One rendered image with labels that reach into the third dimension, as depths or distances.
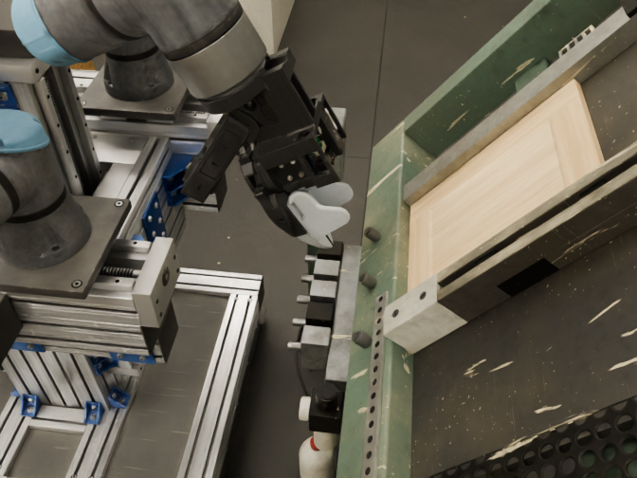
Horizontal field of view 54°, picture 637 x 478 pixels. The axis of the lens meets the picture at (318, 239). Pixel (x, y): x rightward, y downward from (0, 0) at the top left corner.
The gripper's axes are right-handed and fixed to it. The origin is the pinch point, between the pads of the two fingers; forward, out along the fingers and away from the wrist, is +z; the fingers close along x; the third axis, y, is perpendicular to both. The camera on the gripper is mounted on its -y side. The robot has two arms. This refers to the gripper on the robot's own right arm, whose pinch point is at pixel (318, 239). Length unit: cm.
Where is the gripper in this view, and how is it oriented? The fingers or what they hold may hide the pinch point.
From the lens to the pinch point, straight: 66.4
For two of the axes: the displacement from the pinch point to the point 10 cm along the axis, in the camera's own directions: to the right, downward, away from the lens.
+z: 4.6, 6.7, 5.8
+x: 1.3, -7.0, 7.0
